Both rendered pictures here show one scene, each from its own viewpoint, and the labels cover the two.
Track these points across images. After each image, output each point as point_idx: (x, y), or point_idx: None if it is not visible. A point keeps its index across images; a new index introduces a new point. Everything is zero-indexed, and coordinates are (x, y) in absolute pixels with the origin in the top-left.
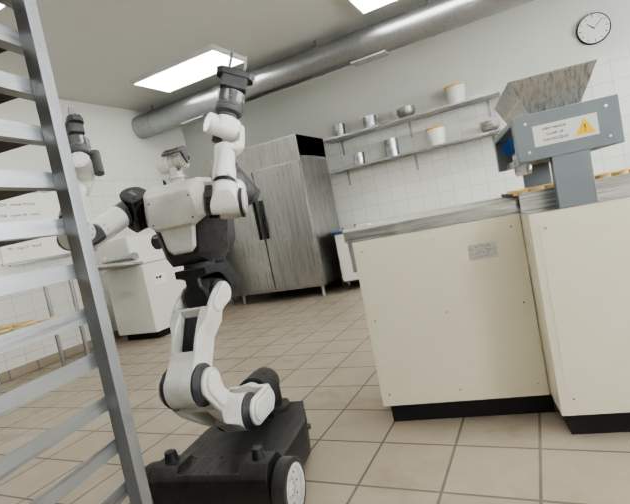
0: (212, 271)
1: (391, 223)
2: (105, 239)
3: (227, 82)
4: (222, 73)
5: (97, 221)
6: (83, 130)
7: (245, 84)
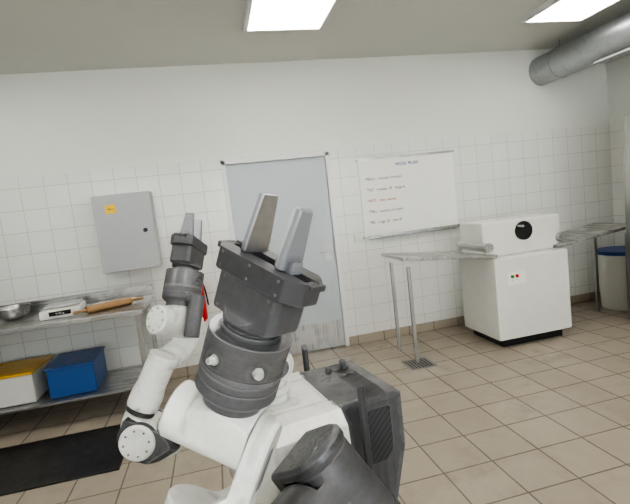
0: None
1: None
2: (181, 447)
3: (225, 304)
4: (221, 270)
5: None
6: (187, 258)
7: (267, 320)
